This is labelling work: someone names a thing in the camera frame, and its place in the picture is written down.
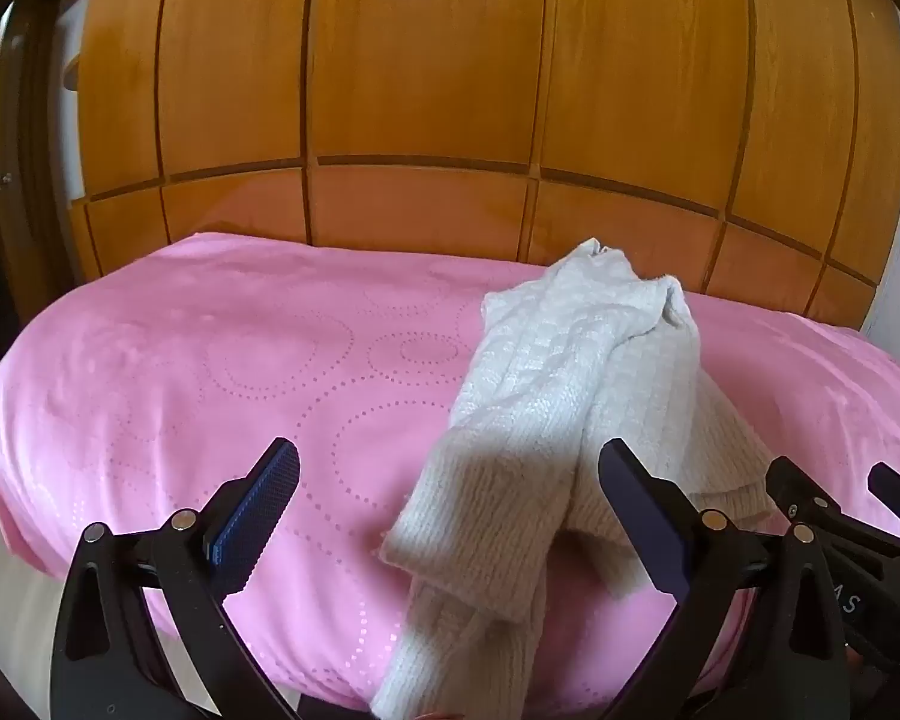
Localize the dark wooden door frame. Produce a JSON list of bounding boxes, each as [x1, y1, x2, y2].
[[0, 0, 83, 320]]

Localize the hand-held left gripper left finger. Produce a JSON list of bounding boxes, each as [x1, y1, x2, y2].
[[49, 436, 305, 720]]

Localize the white knit sweater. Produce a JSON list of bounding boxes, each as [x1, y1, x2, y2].
[[370, 238, 785, 720]]

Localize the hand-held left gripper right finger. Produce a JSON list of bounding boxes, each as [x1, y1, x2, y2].
[[598, 439, 848, 720]]

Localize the beige mattress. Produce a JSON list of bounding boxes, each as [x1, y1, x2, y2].
[[0, 457, 76, 698]]

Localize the wooden panelled wardrobe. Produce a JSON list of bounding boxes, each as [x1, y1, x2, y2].
[[67, 0, 900, 331]]

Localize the pink dotted blanket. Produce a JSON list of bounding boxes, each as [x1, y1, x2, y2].
[[0, 232, 900, 710]]

